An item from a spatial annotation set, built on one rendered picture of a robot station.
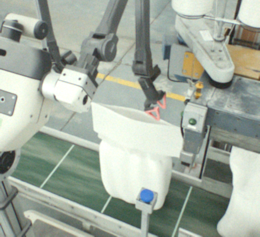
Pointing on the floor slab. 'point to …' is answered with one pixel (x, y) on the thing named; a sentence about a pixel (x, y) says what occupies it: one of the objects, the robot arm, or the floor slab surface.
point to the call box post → (144, 224)
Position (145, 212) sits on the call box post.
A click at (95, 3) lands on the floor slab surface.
